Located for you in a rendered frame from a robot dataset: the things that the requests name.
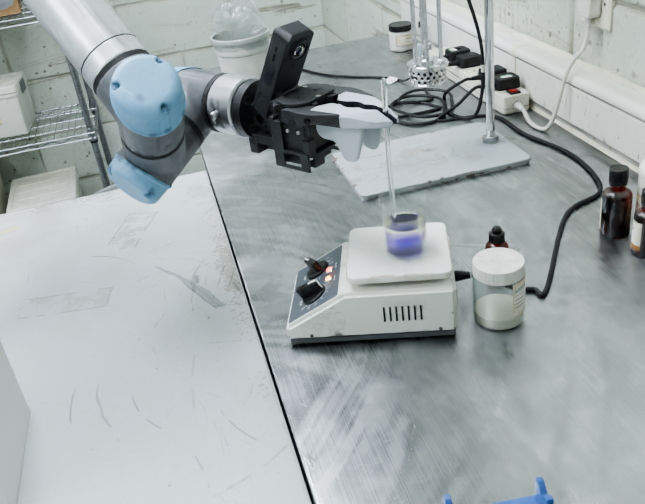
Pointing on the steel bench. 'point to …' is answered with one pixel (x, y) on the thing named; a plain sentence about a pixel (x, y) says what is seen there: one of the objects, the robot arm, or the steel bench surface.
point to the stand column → (489, 73)
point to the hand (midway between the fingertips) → (384, 113)
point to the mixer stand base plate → (429, 160)
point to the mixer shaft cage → (431, 66)
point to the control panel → (320, 283)
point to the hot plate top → (374, 242)
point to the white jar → (400, 36)
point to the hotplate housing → (382, 310)
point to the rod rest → (523, 497)
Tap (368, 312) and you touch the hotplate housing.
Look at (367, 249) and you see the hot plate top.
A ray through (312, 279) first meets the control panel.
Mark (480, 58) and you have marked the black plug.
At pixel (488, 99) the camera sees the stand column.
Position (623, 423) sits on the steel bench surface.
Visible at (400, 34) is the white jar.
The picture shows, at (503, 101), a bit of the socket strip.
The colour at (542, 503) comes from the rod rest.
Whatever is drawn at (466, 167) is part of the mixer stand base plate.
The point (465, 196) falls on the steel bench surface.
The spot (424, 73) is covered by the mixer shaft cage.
